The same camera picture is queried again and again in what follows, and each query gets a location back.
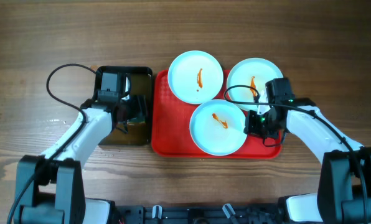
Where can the black water tray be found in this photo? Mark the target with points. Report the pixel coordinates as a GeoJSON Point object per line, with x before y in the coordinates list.
{"type": "Point", "coordinates": [139, 133]}

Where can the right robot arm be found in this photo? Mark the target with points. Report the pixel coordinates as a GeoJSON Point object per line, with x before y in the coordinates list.
{"type": "Point", "coordinates": [344, 192]}

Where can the white plate front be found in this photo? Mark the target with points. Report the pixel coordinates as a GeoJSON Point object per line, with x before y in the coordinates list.
{"type": "Point", "coordinates": [217, 127]}

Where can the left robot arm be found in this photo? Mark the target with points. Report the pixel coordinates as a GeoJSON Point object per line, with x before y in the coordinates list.
{"type": "Point", "coordinates": [49, 187]}

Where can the white plate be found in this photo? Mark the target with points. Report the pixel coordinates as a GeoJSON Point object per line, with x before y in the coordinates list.
{"type": "Point", "coordinates": [195, 77]}
{"type": "Point", "coordinates": [217, 127]}
{"type": "Point", "coordinates": [255, 72]}

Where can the green sponge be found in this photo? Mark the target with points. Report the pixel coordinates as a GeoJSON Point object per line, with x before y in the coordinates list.
{"type": "Point", "coordinates": [137, 120]}

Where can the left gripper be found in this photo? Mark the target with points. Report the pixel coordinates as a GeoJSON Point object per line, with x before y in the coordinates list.
{"type": "Point", "coordinates": [137, 107]}

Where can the red plastic tray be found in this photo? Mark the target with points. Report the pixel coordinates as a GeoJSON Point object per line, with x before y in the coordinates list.
{"type": "Point", "coordinates": [171, 135]}

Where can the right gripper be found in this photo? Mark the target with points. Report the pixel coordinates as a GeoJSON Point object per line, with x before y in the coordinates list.
{"type": "Point", "coordinates": [251, 127]}

